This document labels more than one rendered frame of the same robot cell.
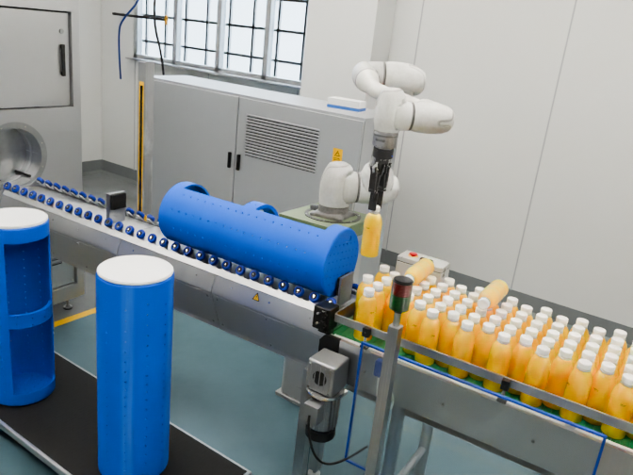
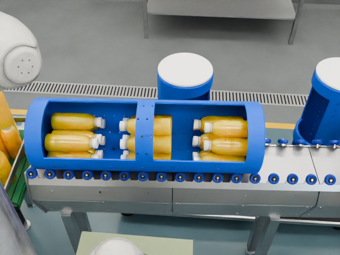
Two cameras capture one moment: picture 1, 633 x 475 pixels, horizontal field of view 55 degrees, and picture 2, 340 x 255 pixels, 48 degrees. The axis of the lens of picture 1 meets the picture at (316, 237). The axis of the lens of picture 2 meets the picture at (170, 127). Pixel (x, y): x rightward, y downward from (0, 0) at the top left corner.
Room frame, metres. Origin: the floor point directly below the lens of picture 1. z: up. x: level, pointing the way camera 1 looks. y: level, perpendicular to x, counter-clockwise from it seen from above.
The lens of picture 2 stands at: (3.43, -0.16, 2.18)
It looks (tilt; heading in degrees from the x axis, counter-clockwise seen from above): 46 degrees down; 151
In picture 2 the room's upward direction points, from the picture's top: straight up
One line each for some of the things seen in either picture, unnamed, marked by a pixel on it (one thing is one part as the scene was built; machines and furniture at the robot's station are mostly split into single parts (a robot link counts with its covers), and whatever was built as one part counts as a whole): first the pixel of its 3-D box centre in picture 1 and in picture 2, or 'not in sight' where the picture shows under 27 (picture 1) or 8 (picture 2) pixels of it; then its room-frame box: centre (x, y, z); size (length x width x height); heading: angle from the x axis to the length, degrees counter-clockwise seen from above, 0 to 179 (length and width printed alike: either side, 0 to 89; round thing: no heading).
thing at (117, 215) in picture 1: (116, 207); not in sight; (2.93, 1.02, 1.00); 0.10 x 0.04 x 0.15; 150
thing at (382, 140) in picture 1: (384, 139); not in sight; (2.22, -0.21, 1.60); 0.09 x 0.09 x 0.06
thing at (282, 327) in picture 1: (155, 261); (279, 183); (2.79, 0.77, 0.79); 2.17 x 0.29 x 0.34; 60
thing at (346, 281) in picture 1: (343, 288); not in sight; (2.25, -0.13, 0.99); 0.10 x 0.02 x 0.12; 150
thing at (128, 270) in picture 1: (136, 270); (185, 69); (2.12, 0.66, 1.03); 0.28 x 0.28 x 0.01
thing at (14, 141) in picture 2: (365, 301); (12, 140); (2.15, -0.21, 0.99); 0.07 x 0.07 x 0.18
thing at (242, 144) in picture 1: (253, 185); not in sight; (4.76, 0.54, 0.72); 2.15 x 0.54 x 1.45; 57
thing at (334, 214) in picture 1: (330, 208); not in sight; (3.02, -0.05, 1.09); 0.22 x 0.18 x 0.06; 63
